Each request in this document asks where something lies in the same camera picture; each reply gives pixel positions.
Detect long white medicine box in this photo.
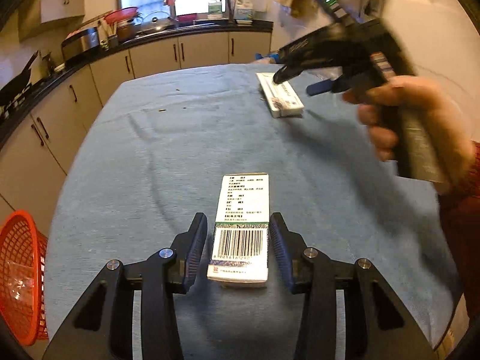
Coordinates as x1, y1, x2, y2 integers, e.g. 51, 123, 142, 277
256, 72, 304, 119

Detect upper kitchen cabinets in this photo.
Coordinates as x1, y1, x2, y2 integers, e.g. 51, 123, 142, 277
18, 0, 85, 41

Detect lower kitchen cabinets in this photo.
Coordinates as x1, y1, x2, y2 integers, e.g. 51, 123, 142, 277
1, 24, 272, 233

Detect red plastic basket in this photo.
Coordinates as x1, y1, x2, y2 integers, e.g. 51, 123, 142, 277
1, 211, 48, 346

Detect blue table cloth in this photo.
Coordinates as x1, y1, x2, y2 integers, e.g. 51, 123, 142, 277
44, 62, 464, 360

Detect glass pot lid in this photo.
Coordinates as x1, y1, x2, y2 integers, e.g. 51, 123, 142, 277
142, 10, 172, 31

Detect person's right hand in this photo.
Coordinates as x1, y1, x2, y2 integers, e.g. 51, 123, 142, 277
343, 76, 476, 194

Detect brown clay pot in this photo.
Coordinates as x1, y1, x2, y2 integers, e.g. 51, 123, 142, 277
116, 19, 137, 43

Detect black frying pan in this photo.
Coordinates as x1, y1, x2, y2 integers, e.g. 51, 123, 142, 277
0, 50, 39, 107

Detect red plastic basin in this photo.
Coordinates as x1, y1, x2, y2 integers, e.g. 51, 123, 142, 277
104, 7, 138, 25

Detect small white medicine box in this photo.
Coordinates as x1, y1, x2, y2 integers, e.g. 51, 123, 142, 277
207, 172, 270, 286

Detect kitchen cabinets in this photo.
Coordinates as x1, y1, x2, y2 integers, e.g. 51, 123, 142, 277
1, 24, 272, 233
18, 0, 85, 41

